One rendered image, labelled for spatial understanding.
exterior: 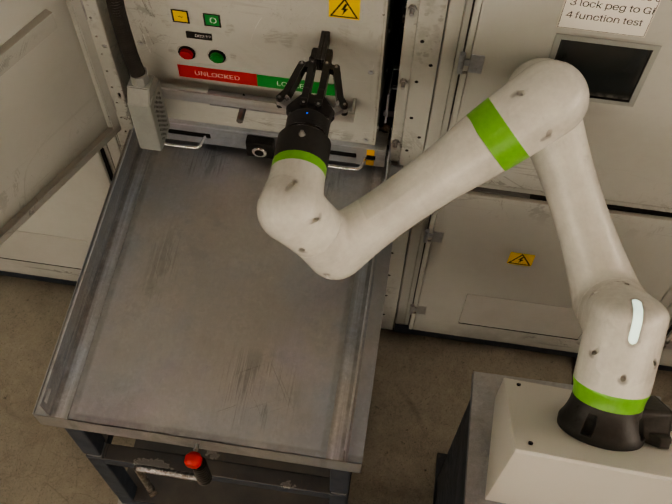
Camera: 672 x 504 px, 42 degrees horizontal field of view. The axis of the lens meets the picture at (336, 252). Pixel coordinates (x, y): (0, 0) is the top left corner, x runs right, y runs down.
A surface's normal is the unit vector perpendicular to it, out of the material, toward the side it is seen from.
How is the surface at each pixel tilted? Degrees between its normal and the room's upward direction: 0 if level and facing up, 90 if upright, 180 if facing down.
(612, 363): 49
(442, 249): 90
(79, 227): 90
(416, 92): 90
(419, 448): 0
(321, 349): 0
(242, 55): 90
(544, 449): 45
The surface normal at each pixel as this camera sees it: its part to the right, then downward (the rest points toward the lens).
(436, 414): 0.01, -0.50
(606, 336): -0.66, 0.09
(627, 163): -0.15, 0.85
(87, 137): 0.82, 0.50
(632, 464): 0.15, -0.95
